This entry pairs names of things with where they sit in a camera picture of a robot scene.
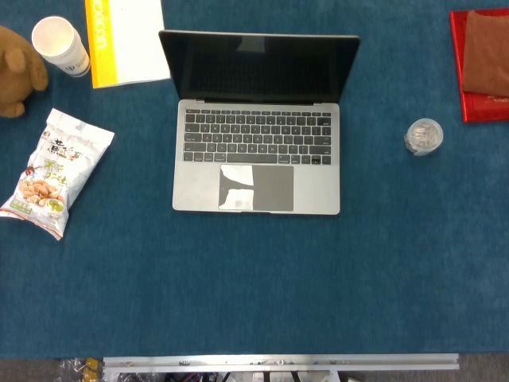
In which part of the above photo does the silver laptop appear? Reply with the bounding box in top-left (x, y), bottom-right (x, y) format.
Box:
top-left (157, 29), bottom-right (361, 216)

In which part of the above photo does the blue table cloth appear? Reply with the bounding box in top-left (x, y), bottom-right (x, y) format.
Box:
top-left (0, 0), bottom-right (509, 359)

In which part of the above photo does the aluminium frame rail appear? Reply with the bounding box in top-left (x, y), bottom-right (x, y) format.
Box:
top-left (102, 353), bottom-right (460, 375)

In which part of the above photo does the yellow and white book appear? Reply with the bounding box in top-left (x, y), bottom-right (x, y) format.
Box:
top-left (84, 0), bottom-right (172, 89)

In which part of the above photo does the white paper cup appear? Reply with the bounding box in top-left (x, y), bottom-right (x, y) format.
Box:
top-left (31, 15), bottom-right (91, 77)

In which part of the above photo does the red flat box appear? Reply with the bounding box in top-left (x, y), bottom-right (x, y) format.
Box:
top-left (449, 10), bottom-right (509, 124)

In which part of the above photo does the clear plastic clip container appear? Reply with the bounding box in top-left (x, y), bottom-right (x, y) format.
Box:
top-left (403, 118), bottom-right (445, 157)

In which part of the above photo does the folded brown cloth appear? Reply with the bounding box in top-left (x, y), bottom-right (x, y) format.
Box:
top-left (460, 10), bottom-right (509, 99)

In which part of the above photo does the white peanut snack bag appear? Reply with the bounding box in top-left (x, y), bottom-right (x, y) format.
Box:
top-left (0, 107), bottom-right (115, 241)

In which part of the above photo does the clear plastic bag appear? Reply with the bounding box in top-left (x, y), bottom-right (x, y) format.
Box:
top-left (55, 357), bottom-right (105, 382)

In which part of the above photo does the brown plush toy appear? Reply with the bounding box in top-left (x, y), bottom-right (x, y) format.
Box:
top-left (0, 25), bottom-right (49, 119)

